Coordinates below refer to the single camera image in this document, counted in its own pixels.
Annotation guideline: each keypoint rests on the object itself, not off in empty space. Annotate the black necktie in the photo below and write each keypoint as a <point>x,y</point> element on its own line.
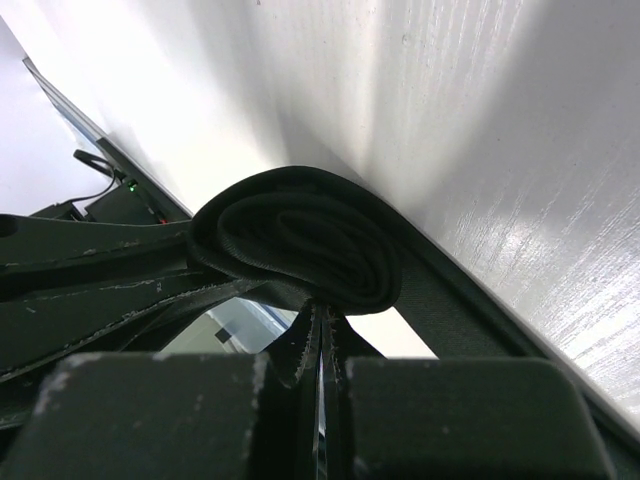
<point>356,255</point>

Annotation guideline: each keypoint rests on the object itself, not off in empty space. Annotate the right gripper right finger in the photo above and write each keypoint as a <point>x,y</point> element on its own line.
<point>474,418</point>

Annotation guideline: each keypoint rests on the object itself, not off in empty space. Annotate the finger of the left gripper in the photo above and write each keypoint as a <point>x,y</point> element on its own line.
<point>39,254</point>
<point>41,324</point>

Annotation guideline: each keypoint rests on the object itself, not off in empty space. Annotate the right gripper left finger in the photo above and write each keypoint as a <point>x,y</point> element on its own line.
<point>177,416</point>

